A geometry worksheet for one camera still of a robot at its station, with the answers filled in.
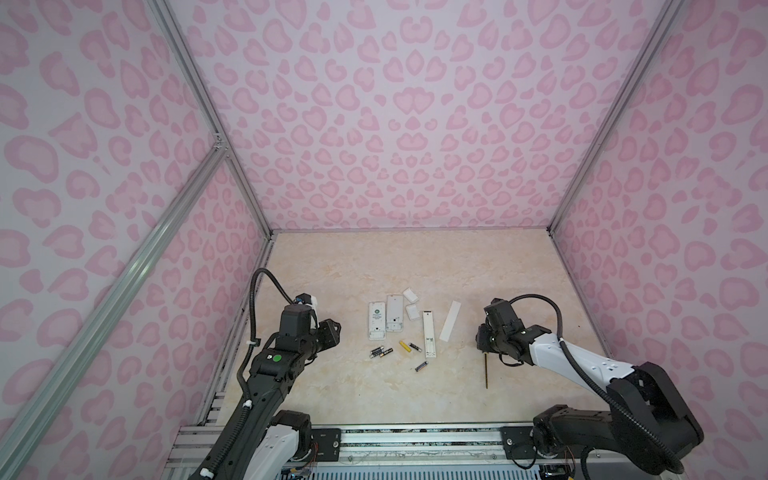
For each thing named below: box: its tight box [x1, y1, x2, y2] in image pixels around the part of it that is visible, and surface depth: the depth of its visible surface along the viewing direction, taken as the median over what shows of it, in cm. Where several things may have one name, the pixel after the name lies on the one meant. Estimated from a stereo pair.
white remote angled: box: [386, 294, 404, 333], surface depth 98 cm
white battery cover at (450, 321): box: [439, 300, 462, 342], surface depth 97 cm
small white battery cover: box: [406, 304, 420, 320], surface depth 99 cm
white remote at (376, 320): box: [368, 302, 385, 340], surface depth 96 cm
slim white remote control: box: [423, 310, 437, 358], surface depth 92 cm
